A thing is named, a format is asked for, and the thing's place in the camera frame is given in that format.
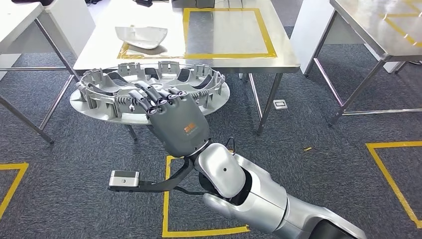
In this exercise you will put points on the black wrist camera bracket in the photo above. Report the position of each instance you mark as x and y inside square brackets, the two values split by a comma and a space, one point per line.
[158, 186]

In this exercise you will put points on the black carry case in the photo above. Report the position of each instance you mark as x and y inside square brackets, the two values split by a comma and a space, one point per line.
[33, 2]

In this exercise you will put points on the white floor socket box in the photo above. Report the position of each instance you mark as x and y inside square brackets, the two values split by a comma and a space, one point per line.
[280, 104]

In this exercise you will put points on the small yellow tape frame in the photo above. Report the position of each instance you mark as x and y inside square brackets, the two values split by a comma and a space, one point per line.
[148, 56]

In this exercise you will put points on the yellow floor tape square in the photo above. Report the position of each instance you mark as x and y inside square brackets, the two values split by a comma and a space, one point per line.
[395, 144]
[166, 198]

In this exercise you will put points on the steel workbench table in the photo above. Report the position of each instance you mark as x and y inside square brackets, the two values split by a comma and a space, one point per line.
[16, 19]
[369, 23]
[227, 33]

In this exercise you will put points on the grey metal box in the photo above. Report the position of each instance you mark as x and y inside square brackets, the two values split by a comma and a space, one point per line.
[197, 3]

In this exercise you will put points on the black power adapter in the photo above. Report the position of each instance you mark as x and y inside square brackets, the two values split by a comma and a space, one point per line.
[144, 3]

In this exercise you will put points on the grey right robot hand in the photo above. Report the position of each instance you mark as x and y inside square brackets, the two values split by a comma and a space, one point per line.
[179, 128]

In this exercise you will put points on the white mirror cover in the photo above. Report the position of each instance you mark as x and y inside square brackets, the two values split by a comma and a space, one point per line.
[141, 36]

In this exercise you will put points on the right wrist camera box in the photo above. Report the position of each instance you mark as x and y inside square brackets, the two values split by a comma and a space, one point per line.
[123, 178]

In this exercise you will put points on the yellow tape scrap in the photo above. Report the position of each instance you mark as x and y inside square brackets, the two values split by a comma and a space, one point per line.
[307, 149]

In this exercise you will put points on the white cabinet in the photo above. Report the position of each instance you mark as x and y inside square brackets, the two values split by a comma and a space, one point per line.
[306, 33]

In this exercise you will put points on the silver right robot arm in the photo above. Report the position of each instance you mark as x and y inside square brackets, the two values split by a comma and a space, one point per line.
[260, 198]

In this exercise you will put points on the silver plastic hubcap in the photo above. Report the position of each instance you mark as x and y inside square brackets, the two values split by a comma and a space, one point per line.
[99, 113]

